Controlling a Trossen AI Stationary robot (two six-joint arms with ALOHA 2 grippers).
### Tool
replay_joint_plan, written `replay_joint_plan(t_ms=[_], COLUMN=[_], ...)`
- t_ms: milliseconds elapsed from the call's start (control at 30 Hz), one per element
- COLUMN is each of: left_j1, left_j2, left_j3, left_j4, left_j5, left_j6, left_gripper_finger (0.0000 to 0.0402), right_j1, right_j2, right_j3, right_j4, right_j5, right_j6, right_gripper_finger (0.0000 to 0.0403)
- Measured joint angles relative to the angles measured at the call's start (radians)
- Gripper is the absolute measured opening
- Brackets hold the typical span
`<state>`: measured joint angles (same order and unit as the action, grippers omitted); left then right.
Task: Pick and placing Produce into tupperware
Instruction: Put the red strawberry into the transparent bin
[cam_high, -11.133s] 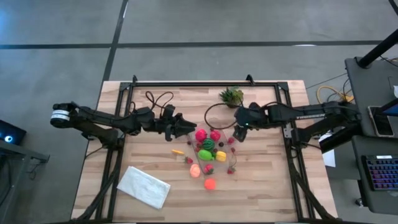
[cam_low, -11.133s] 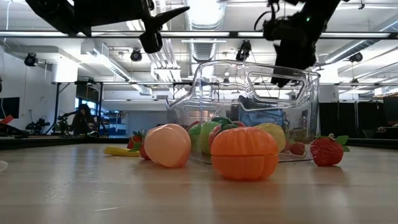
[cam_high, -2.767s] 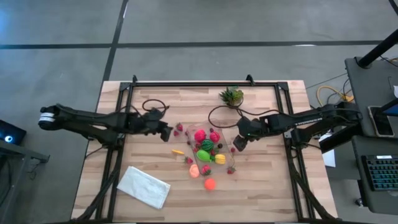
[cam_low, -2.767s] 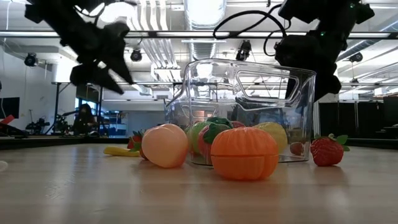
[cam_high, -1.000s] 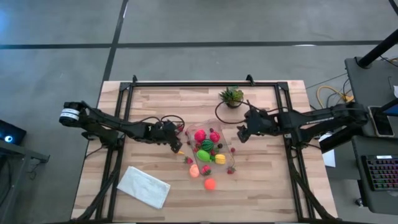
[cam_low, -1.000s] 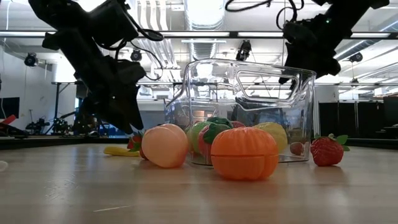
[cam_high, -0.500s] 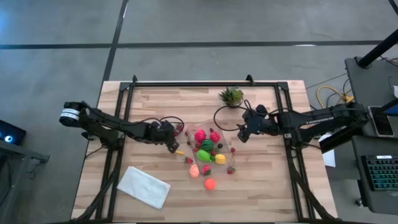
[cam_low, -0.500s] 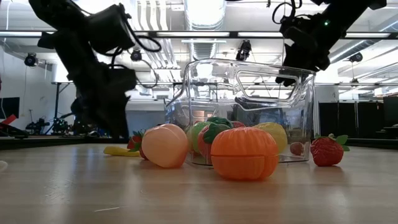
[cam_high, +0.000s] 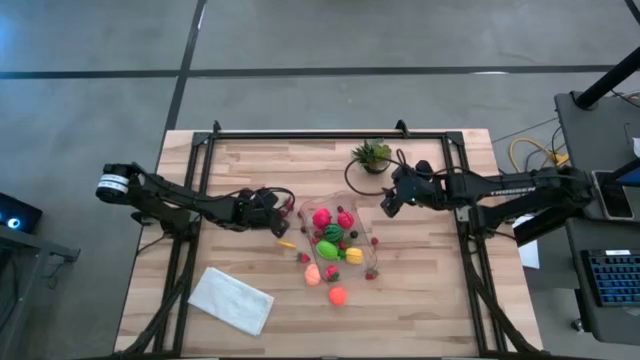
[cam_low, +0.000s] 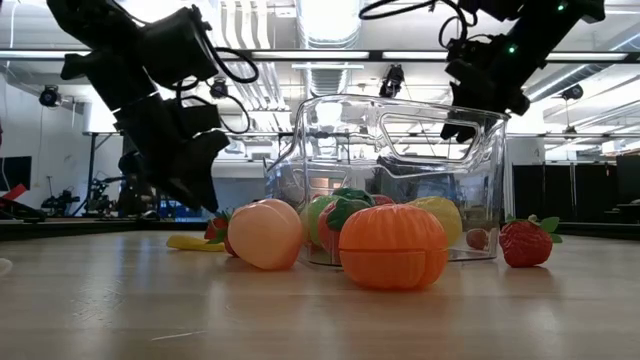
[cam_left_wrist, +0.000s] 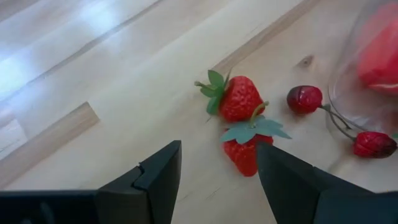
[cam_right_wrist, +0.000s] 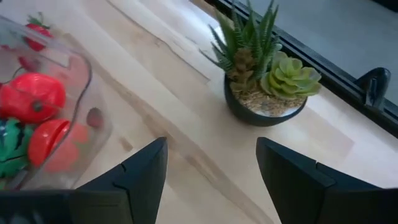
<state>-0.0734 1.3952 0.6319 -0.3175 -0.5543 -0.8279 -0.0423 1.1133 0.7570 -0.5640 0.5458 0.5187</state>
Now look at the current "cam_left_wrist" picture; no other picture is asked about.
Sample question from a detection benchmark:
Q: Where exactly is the red toy tomato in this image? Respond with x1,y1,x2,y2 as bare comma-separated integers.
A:
356,12,398,96

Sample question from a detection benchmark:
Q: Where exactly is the clear plastic container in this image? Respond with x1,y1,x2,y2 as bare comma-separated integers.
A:
325,0,398,138

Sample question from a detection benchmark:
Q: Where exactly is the red cherry with stem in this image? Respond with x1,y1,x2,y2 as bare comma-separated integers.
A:
328,111,398,159
286,85,352,130

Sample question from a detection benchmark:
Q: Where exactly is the red strawberry with green leaves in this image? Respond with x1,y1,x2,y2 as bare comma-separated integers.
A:
194,70,266,123
220,101,292,177

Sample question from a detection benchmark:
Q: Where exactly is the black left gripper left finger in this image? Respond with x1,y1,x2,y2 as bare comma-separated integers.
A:
0,140,183,224

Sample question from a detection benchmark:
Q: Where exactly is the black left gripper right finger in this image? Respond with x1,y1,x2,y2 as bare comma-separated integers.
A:
256,142,398,224

